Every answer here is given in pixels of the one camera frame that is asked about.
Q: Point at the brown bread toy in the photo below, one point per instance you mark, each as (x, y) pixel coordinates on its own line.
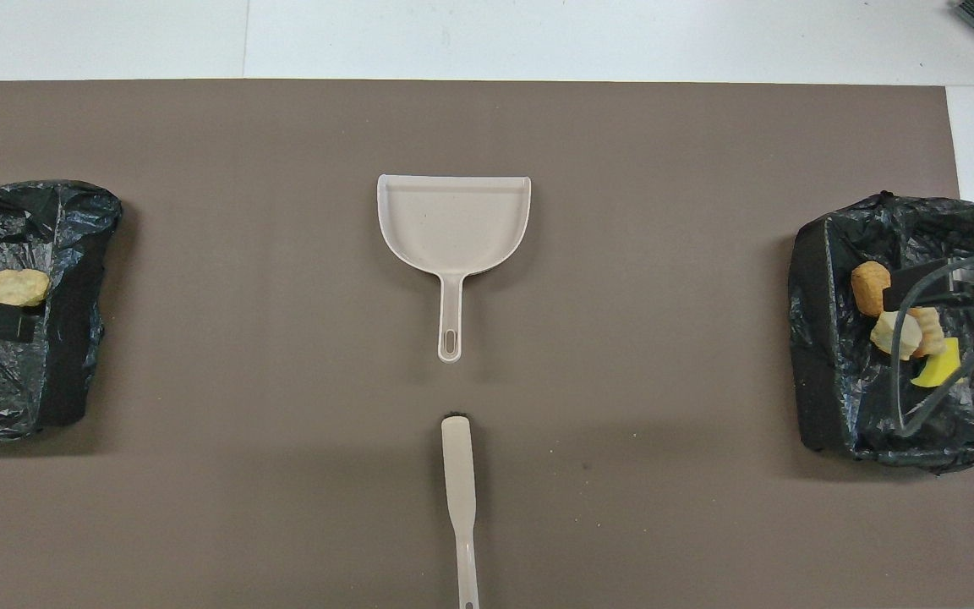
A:
(867, 283)

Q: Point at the yellow and green sponge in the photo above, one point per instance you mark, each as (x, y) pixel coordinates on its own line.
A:
(942, 365)

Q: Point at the beige hand brush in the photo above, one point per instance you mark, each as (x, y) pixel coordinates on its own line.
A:
(458, 465)

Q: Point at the brown table mat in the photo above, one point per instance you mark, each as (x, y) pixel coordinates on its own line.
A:
(453, 127)

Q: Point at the beige pastry toy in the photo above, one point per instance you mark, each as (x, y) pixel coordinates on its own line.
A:
(18, 288)

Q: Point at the beige plastic dustpan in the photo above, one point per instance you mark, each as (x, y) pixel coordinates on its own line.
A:
(453, 224)

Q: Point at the striped orange croissant toy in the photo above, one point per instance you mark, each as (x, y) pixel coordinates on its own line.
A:
(931, 334)
(886, 337)

